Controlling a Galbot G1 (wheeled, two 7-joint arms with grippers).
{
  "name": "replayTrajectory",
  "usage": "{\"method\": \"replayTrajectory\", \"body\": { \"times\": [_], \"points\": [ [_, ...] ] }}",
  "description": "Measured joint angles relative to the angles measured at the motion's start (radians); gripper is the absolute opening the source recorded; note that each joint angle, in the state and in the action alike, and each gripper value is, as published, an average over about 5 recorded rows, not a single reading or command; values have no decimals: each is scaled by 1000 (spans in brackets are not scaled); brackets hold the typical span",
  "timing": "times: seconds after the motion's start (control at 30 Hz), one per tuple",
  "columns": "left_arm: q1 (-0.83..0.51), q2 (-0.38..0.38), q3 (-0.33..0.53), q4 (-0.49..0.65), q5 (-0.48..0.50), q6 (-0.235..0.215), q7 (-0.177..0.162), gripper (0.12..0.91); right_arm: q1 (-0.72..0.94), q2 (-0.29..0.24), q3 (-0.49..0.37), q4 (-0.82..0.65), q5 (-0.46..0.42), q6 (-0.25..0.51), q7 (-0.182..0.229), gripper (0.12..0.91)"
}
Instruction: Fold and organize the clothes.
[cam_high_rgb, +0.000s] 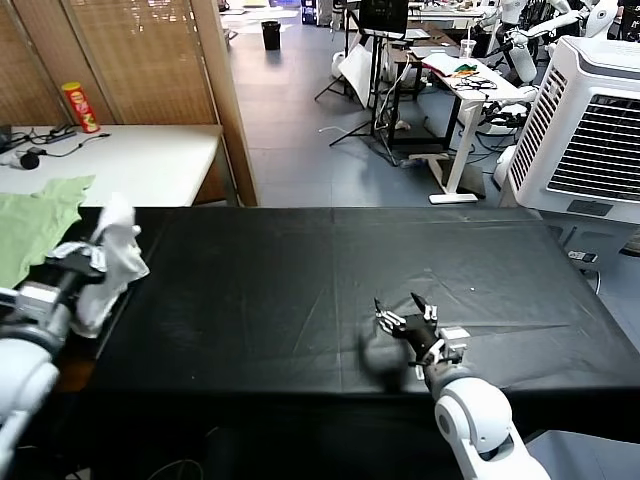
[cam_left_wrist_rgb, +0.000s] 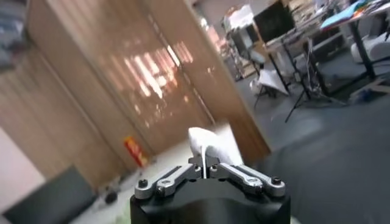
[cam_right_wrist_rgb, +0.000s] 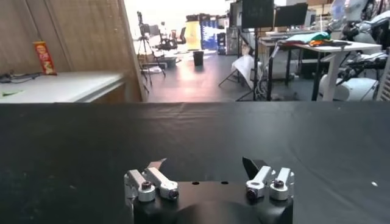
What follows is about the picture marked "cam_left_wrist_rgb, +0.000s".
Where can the white side table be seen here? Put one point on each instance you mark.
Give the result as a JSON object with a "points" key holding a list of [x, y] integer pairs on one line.
{"points": [[170, 158]]}

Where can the black monitor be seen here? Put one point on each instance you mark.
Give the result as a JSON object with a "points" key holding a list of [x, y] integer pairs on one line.
{"points": [[274, 21]]}

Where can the black round device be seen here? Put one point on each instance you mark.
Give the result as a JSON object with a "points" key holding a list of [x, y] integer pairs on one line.
{"points": [[111, 197]]}

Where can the white reflector board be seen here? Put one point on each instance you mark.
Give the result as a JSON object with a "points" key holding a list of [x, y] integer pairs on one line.
{"points": [[271, 82]]}

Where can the red chips can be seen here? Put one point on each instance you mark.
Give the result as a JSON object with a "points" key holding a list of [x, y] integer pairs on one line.
{"points": [[135, 151]]}

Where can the black tripod stand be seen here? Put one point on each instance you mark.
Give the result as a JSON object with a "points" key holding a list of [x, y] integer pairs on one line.
{"points": [[297, 91]]}

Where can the white printed t-shirt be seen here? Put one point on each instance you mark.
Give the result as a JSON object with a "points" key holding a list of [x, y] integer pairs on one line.
{"points": [[210, 143]]}

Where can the white standing desk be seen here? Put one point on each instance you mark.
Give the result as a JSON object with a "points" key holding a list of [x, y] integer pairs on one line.
{"points": [[359, 36]]}

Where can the wooden folding screen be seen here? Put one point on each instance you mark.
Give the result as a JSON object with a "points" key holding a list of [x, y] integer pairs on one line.
{"points": [[122, 76]]}

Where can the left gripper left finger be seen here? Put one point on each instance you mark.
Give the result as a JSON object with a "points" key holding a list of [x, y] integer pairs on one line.
{"points": [[170, 182]]}

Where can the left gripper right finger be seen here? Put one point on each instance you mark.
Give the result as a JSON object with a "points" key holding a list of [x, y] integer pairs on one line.
{"points": [[250, 179]]}

